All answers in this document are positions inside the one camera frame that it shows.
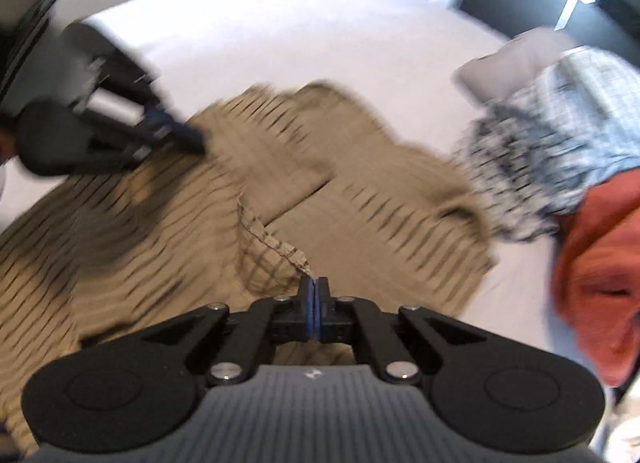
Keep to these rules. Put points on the rust red fleece blanket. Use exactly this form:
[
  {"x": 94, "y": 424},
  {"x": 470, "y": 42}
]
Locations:
[{"x": 595, "y": 283}]

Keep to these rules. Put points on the tan striped shirt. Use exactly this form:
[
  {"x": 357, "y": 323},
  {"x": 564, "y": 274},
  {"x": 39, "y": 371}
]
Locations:
[{"x": 293, "y": 183}]

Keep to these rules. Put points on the grey pillow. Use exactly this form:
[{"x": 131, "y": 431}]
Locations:
[{"x": 514, "y": 66}]

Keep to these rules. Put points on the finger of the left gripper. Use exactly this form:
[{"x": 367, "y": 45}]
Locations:
[{"x": 172, "y": 130}]

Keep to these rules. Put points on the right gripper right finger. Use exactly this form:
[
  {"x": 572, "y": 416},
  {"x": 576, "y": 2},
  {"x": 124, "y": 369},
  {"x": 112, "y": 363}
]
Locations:
[{"x": 369, "y": 332}]

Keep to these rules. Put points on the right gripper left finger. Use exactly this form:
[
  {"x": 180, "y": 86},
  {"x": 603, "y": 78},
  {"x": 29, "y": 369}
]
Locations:
[{"x": 252, "y": 337}]

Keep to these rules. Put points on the grey striped garment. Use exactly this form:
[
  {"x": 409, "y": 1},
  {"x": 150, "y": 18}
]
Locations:
[{"x": 532, "y": 157}]

